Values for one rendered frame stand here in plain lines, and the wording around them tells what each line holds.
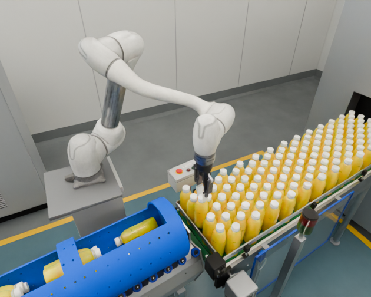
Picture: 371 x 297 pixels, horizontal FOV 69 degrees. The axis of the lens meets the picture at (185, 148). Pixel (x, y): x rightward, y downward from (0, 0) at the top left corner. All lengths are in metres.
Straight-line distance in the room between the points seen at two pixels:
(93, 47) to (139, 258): 0.85
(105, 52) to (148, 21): 2.61
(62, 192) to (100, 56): 0.83
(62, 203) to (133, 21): 2.61
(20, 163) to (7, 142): 0.22
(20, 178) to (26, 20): 1.67
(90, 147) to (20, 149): 1.16
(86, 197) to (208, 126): 0.86
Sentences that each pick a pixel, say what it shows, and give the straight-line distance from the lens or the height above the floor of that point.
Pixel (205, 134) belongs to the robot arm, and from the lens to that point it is 1.03.
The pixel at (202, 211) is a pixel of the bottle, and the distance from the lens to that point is 1.35.
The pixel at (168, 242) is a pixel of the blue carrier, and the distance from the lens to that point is 1.16.
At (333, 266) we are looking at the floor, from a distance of 2.74.
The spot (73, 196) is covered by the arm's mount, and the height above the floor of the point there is 1.02.
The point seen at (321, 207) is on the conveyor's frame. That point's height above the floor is 0.90.
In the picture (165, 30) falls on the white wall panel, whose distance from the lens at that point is 3.88.
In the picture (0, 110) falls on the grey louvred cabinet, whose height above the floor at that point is 1.13.
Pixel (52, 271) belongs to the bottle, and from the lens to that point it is 1.18.
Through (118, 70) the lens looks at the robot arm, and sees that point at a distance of 1.16.
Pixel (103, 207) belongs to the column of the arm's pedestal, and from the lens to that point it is 1.73.
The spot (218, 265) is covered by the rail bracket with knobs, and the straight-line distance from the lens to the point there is 1.31.
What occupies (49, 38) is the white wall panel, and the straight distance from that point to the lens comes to 3.58.
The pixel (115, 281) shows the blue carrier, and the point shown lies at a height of 1.14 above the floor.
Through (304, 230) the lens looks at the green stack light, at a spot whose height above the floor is 1.19.
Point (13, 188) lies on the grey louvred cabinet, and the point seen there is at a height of 0.39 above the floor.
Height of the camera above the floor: 2.14
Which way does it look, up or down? 37 degrees down
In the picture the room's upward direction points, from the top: straight up
